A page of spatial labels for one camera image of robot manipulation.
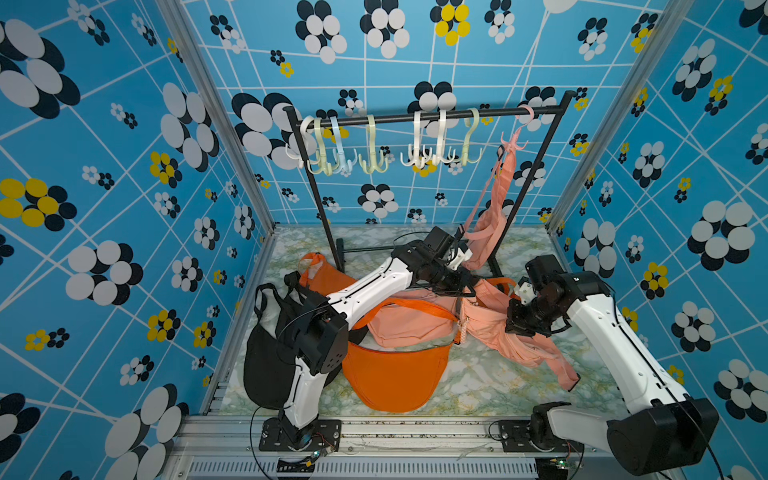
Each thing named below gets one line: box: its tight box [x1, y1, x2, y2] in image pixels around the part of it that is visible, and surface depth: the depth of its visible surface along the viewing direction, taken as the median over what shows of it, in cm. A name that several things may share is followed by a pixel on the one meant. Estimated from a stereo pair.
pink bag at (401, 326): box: [368, 289, 458, 348], surface depth 91 cm
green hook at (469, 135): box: [462, 108, 483, 166], surface depth 69 cm
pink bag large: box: [422, 279, 581, 391], surface depth 78 cm
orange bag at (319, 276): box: [298, 252, 357, 297], surface depth 107 cm
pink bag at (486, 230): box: [463, 144, 517, 272], surface depth 96 cm
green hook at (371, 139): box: [358, 114, 389, 174], surface depth 69 cm
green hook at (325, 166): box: [307, 117, 333, 176], surface depth 70 cm
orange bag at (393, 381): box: [341, 298, 461, 412], surface depth 84 cm
